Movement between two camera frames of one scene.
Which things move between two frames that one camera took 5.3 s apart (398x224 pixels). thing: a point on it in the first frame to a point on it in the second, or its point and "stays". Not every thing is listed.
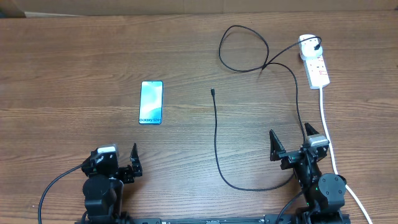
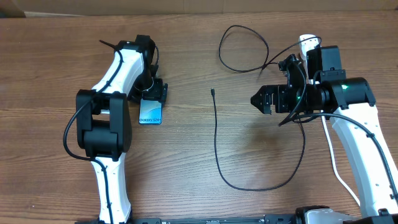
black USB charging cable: (220, 168) to (318, 38)
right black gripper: (290, 157) to (267, 96)
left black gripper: (124, 172) to (158, 91)
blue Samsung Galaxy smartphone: (150, 104) stays
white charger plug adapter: (306, 48) stays
